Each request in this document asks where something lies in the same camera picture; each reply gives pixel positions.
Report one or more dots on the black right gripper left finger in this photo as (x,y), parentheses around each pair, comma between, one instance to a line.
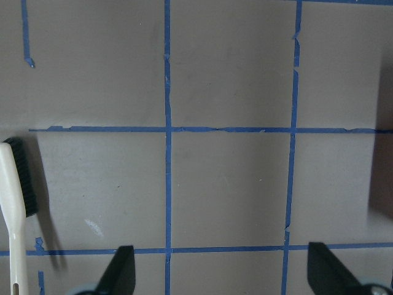
(120,275)

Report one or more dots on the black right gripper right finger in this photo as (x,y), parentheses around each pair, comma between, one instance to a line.
(326,274)

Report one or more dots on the beige brush black bristles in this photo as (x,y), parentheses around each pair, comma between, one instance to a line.
(18,202)

